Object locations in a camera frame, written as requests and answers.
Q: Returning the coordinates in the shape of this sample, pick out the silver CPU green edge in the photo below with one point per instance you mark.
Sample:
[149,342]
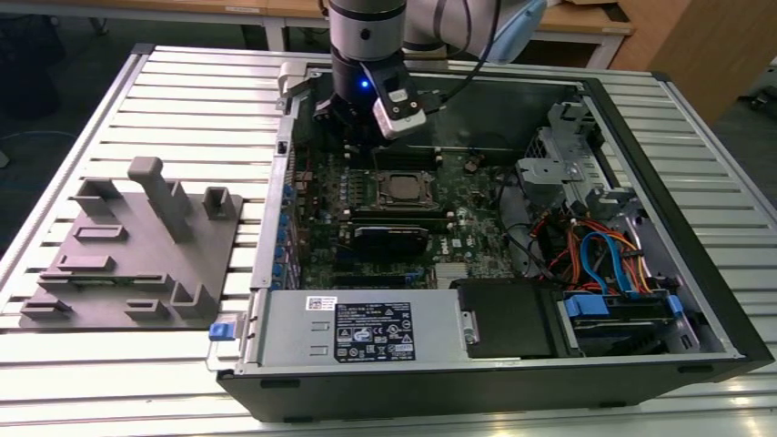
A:
[404,186]

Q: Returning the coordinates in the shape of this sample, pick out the blue disk carrier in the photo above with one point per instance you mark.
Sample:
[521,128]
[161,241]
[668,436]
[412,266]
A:
[585,306]

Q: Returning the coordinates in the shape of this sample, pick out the wooden desk white frame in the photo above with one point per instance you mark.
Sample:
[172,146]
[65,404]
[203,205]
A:
[582,23]
[181,5]

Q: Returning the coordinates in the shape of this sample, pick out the black graphics card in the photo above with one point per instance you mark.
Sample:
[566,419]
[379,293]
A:
[388,243]

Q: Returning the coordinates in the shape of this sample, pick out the gray parts rack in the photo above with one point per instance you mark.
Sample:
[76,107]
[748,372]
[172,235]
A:
[152,273]

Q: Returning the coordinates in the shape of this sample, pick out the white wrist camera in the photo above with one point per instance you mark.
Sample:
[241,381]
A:
[400,114]

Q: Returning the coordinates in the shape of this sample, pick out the black PC case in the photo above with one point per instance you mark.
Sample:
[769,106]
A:
[425,396]

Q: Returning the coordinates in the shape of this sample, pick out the silver drive cage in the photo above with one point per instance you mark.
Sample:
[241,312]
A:
[537,170]

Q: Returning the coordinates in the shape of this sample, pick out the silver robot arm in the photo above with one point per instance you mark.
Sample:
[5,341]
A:
[364,27]

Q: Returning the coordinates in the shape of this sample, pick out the CPU socket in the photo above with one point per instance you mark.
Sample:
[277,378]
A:
[377,207]

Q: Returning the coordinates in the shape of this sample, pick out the black plastic shroud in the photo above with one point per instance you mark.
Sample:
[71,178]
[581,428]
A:
[509,318]

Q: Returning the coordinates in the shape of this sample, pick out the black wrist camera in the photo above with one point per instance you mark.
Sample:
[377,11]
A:
[323,109]

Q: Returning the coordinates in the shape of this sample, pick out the blue case latch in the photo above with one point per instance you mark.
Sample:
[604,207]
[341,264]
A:
[220,332]

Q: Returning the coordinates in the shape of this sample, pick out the wooden cabinet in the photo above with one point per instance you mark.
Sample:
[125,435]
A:
[716,45]

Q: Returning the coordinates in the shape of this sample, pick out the silver coin battery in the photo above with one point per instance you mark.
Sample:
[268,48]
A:
[472,164]

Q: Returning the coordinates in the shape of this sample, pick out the silver power supply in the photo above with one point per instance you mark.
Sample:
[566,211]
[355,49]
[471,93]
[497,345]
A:
[291,328]

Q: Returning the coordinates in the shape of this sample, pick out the silver chipset heatsink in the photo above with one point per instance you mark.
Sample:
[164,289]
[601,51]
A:
[452,271]

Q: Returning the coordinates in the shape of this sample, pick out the black RAM slot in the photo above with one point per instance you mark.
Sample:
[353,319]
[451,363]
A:
[407,151]
[400,220]
[400,215]
[400,210]
[407,166]
[407,161]
[440,226]
[407,156]

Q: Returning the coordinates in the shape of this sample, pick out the green motherboard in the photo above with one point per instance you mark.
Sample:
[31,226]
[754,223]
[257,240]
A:
[485,227]

